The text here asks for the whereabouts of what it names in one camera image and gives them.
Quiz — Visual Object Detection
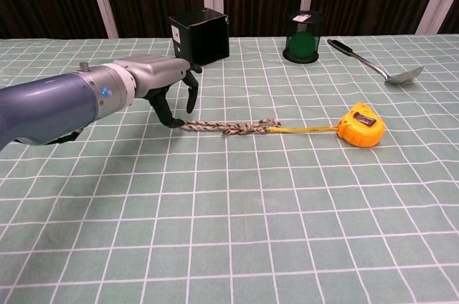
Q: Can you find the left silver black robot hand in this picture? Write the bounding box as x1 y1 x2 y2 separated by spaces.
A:
113 54 203 129

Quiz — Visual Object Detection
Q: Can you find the braided multicolour rope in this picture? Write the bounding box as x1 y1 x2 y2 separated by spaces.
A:
180 118 282 136

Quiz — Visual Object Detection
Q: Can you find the yellow tape measure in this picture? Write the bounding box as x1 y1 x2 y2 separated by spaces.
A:
268 101 387 148

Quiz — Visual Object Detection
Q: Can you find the black cardboard box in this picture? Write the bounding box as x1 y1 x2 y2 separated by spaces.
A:
168 7 231 67

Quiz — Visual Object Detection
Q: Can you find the green checked tablecloth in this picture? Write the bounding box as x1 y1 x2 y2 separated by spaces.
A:
0 34 459 304

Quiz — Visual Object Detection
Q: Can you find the black mesh pen holder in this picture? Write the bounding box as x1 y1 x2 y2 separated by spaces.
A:
282 10 323 65

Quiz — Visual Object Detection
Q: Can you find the metal spoon with black handle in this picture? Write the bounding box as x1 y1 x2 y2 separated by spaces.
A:
326 39 425 85

